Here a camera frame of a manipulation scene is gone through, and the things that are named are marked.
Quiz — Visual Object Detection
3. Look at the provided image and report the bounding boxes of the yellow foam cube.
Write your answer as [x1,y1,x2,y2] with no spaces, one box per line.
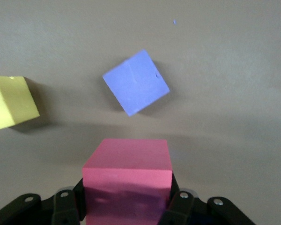
[0,75,40,132]

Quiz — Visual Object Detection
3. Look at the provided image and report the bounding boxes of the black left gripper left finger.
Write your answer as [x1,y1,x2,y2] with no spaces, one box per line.
[0,178,86,225]

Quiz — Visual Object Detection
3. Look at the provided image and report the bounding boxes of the brown table mat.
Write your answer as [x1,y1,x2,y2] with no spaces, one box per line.
[0,0,281,225]

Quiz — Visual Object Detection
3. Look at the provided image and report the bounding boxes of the red foam cube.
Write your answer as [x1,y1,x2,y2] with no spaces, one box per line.
[81,138,173,225]

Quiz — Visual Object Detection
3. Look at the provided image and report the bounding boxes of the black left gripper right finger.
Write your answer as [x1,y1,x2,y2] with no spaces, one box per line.
[159,174,256,225]

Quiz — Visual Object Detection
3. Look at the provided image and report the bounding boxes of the purple foam cube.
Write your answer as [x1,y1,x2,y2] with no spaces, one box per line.
[102,48,171,117]

